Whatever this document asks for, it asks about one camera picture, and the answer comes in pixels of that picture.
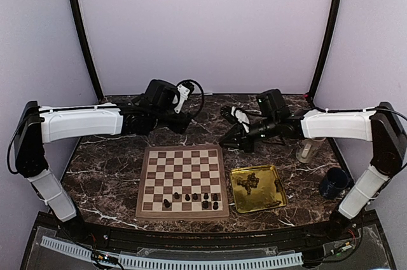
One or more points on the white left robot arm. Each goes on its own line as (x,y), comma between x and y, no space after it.
(43,125)

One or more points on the black front rail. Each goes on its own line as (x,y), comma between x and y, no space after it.
(132,239)

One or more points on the white coral pattern mug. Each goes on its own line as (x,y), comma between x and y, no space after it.
(308,149)

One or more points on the right black frame post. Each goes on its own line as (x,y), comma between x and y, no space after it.
(323,55)

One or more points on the pile of dark chess pieces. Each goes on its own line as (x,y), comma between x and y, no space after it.
(260,192)

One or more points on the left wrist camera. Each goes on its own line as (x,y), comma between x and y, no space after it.
(184,89)

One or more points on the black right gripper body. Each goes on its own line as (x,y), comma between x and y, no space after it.
(269,125)

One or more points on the gold metal tray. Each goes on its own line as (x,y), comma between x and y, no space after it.
(263,170)

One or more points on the wooden chess board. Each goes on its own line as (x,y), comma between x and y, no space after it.
(186,170)

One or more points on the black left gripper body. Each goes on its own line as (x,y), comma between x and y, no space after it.
(163,119)

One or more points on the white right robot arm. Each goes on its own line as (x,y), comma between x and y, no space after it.
(380,125)

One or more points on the black frame post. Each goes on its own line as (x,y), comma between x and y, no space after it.
(83,42)
(323,55)

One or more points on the dark blue mug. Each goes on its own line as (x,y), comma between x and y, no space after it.
(333,183)

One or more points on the left black frame post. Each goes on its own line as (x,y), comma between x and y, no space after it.
(83,42)

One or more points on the white slotted cable duct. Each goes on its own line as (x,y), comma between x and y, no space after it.
(165,259)

